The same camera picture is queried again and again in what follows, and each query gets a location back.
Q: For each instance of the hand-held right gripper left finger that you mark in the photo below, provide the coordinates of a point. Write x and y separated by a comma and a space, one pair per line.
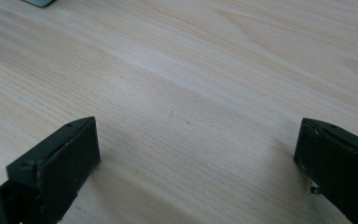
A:
59, 165

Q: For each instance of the grey-blue flat object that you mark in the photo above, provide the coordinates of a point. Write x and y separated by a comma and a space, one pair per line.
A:
38, 2

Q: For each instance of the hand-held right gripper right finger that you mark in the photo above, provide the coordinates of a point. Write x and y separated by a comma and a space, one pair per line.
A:
341, 161

